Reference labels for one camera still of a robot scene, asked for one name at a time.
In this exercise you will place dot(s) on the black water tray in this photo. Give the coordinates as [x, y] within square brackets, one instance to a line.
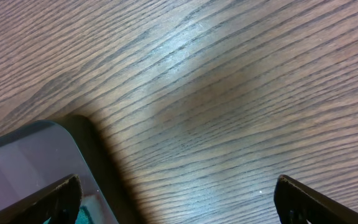
[43, 152]

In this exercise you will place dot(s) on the green scrubbing sponge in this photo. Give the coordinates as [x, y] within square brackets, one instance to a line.
[83, 217]

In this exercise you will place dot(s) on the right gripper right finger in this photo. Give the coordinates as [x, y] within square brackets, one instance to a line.
[296, 203]

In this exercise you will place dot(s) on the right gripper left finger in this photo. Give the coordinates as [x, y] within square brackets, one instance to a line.
[58, 202]

